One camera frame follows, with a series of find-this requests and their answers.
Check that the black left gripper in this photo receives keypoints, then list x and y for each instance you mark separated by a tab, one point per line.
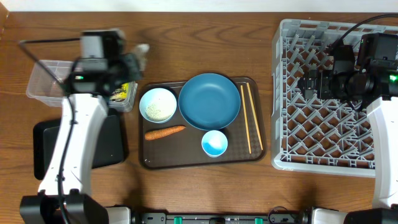
127	60

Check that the orange carrot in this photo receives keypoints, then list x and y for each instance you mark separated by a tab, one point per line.
161	133

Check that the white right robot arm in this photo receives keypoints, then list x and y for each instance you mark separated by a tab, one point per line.
382	116

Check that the light blue bowl with rice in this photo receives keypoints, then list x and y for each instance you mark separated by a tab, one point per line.
158	105

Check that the large blue plate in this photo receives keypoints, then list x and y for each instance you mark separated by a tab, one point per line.
209	101

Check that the yellow snack wrapper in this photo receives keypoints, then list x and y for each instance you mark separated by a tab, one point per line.
123	93

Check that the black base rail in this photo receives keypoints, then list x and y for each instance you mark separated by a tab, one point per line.
277	215

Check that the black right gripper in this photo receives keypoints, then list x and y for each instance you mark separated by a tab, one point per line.
324	77

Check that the dark brown serving tray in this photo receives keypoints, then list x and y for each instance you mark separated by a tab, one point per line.
183	149

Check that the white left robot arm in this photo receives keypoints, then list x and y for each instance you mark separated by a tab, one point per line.
64	193

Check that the black waste bin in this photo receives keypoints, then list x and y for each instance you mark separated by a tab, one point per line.
109	150

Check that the foil ball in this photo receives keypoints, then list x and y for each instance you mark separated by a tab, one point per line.
140	51

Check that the grey dishwasher rack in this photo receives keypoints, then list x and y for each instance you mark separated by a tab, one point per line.
312	135

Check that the small blue bowl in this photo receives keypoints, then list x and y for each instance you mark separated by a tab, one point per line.
214	143

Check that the right wooden chopstick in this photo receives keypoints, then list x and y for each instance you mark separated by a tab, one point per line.
254	115

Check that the clear plastic waste bin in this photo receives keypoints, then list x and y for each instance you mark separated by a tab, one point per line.
42	87

